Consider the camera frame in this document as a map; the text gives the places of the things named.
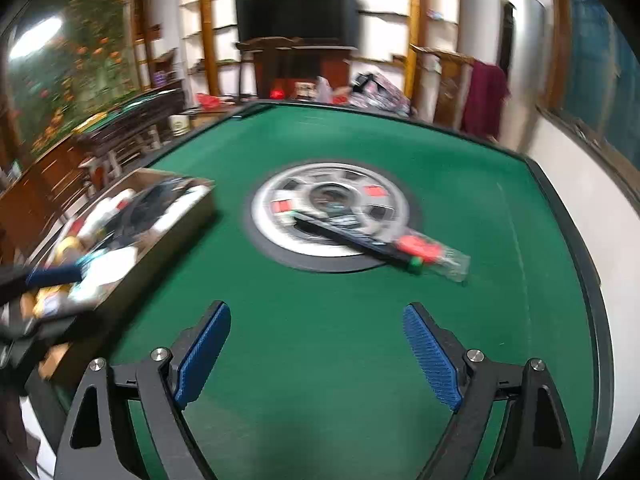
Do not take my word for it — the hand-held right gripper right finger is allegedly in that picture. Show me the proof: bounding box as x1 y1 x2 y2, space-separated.
402 303 581 480

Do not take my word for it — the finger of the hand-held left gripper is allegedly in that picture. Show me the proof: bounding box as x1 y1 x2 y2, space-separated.
0 306 89 346
0 265 86 306

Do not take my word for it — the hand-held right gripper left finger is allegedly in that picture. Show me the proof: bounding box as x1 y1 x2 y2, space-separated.
54 301 232 480

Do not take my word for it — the cardboard box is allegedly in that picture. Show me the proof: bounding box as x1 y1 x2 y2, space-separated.
30 167 217 386

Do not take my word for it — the clear packet with red item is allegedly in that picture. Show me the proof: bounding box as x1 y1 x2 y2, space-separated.
395 230 472 285

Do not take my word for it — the black long stick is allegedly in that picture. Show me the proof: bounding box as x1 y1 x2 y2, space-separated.
292 211 418 267

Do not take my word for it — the brown wooden cabinet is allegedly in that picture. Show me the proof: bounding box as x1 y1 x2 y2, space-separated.
0 145 96 261

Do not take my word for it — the white flat item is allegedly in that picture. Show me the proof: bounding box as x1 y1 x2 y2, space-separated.
155 185 211 226

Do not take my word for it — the round grey table centre panel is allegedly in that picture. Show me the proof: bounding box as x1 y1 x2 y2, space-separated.
245 160 423 273

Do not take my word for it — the dark wooden sideboard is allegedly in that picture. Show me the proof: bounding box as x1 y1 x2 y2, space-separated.
75 80 186 171

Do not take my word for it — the maroon cloth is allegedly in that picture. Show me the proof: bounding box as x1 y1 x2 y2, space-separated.
460 60 511 141

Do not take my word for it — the patterned box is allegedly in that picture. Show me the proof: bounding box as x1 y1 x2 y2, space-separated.
350 72 411 116

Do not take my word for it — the wooden rack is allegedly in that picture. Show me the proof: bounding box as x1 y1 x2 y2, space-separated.
410 44 473 126

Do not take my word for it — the dark wooden stand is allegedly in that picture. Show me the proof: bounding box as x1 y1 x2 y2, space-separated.
235 37 358 101

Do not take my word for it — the window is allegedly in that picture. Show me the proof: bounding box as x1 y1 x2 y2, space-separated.
550 0 640 161

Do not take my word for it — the black television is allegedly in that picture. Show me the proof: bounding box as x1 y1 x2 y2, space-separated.
235 0 361 51

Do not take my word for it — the black cable bundle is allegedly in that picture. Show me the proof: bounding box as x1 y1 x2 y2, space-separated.
117 185 173 241

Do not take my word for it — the green floral wall painting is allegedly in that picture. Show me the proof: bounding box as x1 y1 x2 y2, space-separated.
5 0 146 161

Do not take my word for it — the white wall shelf unit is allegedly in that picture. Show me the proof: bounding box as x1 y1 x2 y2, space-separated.
135 0 461 101

